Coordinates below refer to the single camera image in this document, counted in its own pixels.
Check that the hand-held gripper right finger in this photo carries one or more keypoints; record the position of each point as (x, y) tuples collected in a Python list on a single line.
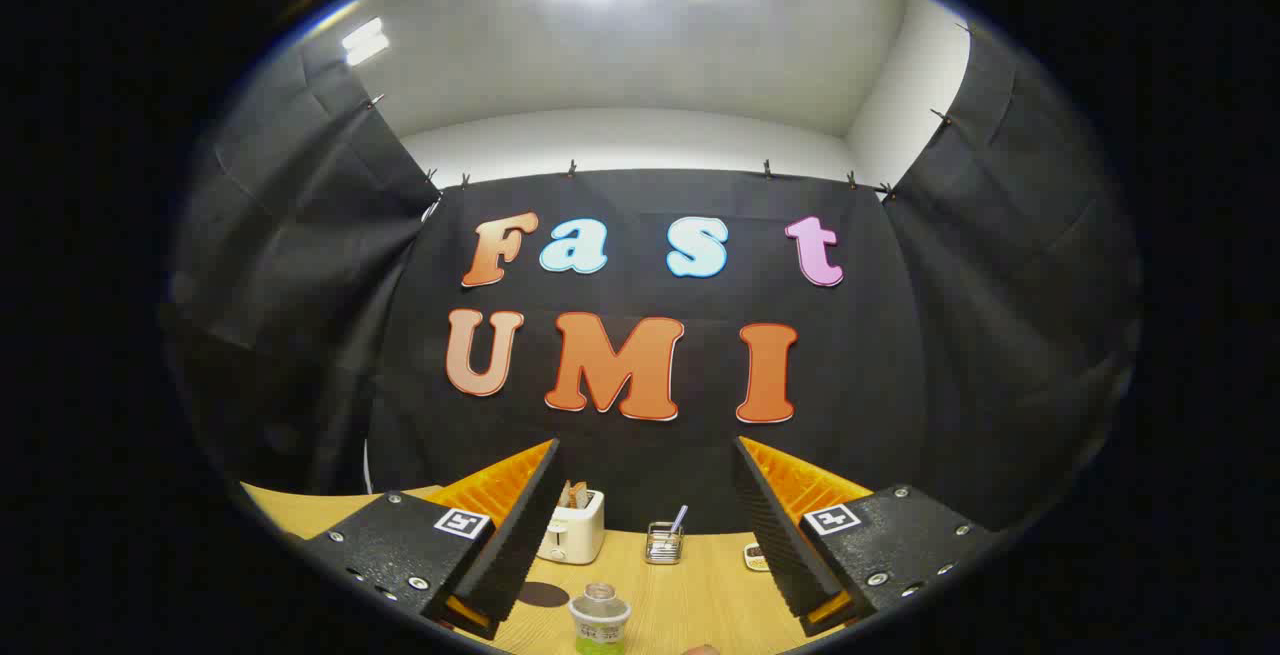
[(775, 535)]

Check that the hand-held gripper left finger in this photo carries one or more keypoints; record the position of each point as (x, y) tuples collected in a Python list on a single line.
[(520, 535)]

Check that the dark brown round coaster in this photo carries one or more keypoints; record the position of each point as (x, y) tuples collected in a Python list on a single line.
[(543, 594)]

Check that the clear juice bottle green label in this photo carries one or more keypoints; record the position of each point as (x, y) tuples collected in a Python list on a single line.
[(600, 620)]

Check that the cream white toaster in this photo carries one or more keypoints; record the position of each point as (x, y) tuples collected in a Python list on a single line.
[(572, 535)]

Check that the toast slices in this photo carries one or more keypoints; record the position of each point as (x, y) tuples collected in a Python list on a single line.
[(576, 495)]

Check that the pen with blue barrel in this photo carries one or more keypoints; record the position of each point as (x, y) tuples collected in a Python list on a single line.
[(679, 517)]

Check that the wooden table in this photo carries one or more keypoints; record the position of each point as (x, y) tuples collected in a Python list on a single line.
[(690, 605)]

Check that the black backdrop cloth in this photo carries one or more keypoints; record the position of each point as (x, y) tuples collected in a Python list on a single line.
[(900, 355)]

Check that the small ceiling light panel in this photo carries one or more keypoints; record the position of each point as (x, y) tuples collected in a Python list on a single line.
[(364, 41)]

